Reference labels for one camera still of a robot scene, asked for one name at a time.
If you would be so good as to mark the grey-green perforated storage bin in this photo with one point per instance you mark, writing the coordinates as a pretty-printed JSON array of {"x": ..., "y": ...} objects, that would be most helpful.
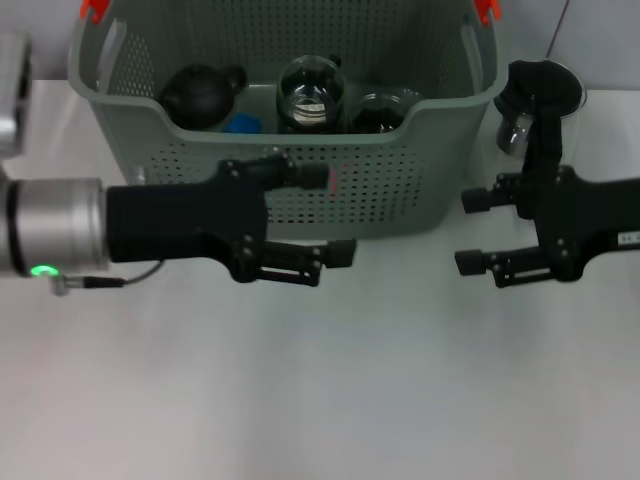
[{"x": 400, "y": 190}]

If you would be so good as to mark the blue square toy brick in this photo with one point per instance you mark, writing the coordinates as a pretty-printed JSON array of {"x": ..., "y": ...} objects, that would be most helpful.
[{"x": 242, "y": 124}]

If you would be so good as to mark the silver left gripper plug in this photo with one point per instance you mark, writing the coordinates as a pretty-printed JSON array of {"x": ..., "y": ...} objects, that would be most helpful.
[{"x": 137, "y": 176}]

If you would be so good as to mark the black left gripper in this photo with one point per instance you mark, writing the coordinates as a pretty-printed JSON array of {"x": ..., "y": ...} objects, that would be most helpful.
[{"x": 175, "y": 220}]

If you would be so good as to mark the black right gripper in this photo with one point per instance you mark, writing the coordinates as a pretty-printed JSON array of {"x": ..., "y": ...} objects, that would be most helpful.
[{"x": 585, "y": 220}]

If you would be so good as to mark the black clay teapot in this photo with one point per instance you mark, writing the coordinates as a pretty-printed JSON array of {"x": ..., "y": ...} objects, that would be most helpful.
[{"x": 197, "y": 100}]

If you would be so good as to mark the round glass jar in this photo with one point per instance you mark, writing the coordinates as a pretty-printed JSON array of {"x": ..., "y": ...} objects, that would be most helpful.
[{"x": 310, "y": 75}]

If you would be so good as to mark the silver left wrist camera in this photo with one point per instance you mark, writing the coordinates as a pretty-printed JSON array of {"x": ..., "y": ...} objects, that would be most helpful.
[{"x": 12, "y": 100}]

